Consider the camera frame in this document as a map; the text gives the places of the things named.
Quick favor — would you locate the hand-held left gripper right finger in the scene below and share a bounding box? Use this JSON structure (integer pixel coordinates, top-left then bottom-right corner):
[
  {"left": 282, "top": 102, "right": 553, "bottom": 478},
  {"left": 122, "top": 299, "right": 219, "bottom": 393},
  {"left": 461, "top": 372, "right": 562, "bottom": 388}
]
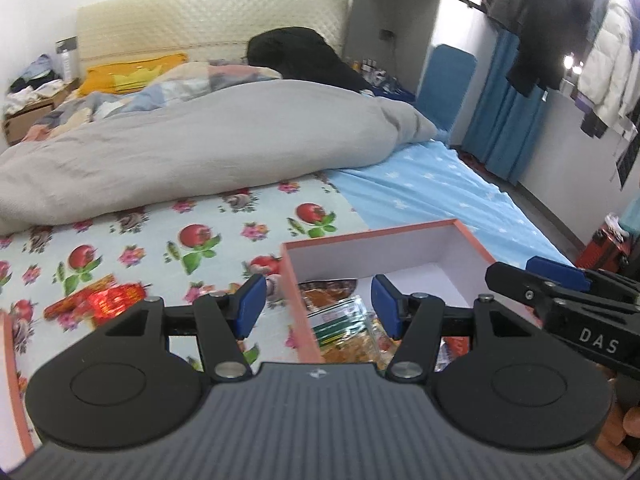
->
[{"left": 371, "top": 274, "right": 531, "bottom": 382}]

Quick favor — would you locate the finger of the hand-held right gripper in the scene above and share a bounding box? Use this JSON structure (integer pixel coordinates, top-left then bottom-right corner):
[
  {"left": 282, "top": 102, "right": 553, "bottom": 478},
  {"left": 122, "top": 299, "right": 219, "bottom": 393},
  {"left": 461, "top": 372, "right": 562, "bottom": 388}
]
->
[
  {"left": 485, "top": 261, "right": 556, "bottom": 328},
  {"left": 526, "top": 256, "right": 621, "bottom": 292}
]

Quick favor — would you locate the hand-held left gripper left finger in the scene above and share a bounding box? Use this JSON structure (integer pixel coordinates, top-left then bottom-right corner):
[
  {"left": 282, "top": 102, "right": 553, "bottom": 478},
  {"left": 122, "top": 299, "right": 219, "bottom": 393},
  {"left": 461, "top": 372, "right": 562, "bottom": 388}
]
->
[{"left": 102, "top": 274, "right": 267, "bottom": 383}]

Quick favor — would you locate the green snack packet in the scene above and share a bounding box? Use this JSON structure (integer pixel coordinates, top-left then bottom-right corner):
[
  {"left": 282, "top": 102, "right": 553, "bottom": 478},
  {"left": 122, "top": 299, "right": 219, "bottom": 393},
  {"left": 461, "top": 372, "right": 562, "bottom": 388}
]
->
[{"left": 306, "top": 299, "right": 373, "bottom": 348}]

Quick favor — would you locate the deep pink cardboard box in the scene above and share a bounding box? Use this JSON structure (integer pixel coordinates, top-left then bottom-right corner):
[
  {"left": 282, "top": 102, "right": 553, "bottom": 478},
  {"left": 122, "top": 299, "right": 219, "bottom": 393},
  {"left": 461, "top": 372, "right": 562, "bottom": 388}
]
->
[{"left": 280, "top": 219, "right": 551, "bottom": 376}]

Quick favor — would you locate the clear noodle packet red label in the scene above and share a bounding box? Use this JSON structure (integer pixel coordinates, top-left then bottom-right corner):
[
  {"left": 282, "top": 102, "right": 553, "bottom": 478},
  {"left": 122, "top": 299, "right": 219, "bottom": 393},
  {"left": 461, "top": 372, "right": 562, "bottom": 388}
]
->
[{"left": 320, "top": 310, "right": 401, "bottom": 366}]

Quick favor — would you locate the orange brown snack packet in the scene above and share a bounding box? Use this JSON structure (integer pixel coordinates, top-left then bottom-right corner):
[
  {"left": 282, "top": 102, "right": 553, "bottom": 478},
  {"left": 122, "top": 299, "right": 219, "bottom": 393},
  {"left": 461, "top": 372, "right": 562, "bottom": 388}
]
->
[{"left": 299, "top": 280, "right": 360, "bottom": 312}]

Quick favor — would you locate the bright red snack packet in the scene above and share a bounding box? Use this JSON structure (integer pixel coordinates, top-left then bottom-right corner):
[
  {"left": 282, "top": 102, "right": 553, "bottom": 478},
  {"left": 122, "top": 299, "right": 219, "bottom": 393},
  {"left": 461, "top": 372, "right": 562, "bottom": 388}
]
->
[{"left": 89, "top": 284, "right": 148, "bottom": 320}]

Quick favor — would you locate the red and yellow snack packet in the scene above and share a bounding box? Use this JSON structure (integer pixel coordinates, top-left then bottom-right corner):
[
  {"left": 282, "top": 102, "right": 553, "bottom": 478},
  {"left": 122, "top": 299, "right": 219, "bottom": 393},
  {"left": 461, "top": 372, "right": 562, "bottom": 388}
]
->
[{"left": 44, "top": 274, "right": 118, "bottom": 322}]

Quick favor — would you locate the shallow pink cardboard box lid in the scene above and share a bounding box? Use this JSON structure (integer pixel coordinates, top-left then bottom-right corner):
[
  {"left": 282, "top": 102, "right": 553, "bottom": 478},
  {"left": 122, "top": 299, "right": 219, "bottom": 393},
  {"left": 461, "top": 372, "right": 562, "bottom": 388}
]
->
[{"left": 0, "top": 310, "right": 36, "bottom": 458}]

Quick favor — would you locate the person's right hand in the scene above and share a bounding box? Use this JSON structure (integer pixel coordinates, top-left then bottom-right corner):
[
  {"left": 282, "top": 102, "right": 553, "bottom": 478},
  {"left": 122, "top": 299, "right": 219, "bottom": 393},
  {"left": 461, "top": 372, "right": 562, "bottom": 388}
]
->
[{"left": 595, "top": 365, "right": 640, "bottom": 468}]

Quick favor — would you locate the red suitcase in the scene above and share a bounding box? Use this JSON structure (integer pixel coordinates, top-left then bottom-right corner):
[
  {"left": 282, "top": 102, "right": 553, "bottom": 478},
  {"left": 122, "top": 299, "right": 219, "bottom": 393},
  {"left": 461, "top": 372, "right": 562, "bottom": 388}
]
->
[{"left": 575, "top": 225, "right": 640, "bottom": 276}]

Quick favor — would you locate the floral printed bed sheet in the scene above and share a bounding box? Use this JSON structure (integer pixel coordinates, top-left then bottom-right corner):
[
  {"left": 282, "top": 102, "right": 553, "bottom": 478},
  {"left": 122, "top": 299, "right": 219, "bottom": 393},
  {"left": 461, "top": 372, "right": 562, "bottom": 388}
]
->
[{"left": 0, "top": 175, "right": 371, "bottom": 441}]

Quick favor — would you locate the dark hanging cloth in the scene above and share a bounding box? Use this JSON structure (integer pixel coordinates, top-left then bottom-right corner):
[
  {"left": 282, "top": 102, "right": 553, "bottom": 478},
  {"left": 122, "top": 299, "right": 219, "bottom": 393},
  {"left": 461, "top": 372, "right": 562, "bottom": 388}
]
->
[{"left": 614, "top": 130, "right": 640, "bottom": 192}]

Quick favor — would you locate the blue curtain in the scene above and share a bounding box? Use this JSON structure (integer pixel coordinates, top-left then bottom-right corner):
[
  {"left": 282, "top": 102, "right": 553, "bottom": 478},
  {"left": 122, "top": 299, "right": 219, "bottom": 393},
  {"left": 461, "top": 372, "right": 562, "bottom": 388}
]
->
[{"left": 461, "top": 25, "right": 551, "bottom": 187}]

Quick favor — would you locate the grey blanket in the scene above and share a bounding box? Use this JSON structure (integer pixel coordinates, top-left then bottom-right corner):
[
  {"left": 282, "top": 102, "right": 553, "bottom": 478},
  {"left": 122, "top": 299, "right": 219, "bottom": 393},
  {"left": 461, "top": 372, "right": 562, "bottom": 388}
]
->
[{"left": 0, "top": 77, "right": 438, "bottom": 236}]

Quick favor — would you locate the blue chair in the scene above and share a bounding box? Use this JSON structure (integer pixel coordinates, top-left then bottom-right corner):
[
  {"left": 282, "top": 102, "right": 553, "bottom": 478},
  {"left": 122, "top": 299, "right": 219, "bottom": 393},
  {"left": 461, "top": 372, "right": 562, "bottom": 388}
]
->
[{"left": 415, "top": 44, "right": 477, "bottom": 133}]

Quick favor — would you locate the white hanging jacket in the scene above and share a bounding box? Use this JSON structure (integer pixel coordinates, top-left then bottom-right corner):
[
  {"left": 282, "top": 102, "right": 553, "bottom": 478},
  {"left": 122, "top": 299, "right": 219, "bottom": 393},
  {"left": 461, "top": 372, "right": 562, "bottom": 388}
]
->
[{"left": 577, "top": 0, "right": 640, "bottom": 128}]

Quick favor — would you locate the group of small bottles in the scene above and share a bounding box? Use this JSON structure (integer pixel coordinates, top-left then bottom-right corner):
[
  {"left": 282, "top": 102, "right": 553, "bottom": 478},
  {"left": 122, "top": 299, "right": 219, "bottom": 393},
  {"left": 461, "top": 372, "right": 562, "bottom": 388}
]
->
[{"left": 350, "top": 57, "right": 388, "bottom": 86}]

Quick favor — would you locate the black hanging jacket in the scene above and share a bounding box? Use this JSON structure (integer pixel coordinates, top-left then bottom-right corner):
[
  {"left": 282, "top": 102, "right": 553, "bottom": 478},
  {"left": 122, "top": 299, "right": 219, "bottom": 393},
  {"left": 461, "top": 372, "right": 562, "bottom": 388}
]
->
[{"left": 505, "top": 0, "right": 613, "bottom": 100}]

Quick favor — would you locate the black garment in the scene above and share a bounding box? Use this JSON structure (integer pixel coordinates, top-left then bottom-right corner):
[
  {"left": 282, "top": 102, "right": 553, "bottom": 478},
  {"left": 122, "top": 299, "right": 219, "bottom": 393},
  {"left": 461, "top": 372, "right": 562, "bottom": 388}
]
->
[{"left": 246, "top": 27, "right": 381, "bottom": 93}]

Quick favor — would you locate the yellow pillow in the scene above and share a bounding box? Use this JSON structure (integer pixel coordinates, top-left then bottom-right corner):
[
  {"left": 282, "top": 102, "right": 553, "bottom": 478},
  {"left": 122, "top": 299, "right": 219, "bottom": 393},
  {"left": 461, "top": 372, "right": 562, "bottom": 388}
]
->
[{"left": 80, "top": 52, "right": 188, "bottom": 96}]

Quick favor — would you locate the beige quilted headboard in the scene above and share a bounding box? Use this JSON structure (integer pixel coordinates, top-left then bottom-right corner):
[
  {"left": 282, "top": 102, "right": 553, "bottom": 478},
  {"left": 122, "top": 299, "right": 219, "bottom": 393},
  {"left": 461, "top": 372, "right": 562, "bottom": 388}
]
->
[{"left": 75, "top": 0, "right": 349, "bottom": 63}]

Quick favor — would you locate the brown nightstand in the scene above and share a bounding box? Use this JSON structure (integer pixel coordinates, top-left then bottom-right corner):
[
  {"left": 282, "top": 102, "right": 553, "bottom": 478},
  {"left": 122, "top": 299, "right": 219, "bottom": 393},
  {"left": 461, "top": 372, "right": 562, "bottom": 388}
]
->
[{"left": 2, "top": 77, "right": 83, "bottom": 147}]

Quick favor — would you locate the grey wardrobe cabinet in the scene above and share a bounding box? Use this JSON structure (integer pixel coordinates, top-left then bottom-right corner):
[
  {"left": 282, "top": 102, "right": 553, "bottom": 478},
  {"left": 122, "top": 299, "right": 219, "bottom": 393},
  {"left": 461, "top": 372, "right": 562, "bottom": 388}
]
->
[{"left": 344, "top": 0, "right": 493, "bottom": 91}]

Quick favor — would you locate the white bottle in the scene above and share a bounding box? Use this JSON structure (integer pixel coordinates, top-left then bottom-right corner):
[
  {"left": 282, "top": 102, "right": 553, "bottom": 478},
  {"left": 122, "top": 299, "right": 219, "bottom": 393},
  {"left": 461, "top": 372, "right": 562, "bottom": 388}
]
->
[{"left": 56, "top": 37, "right": 78, "bottom": 81}]

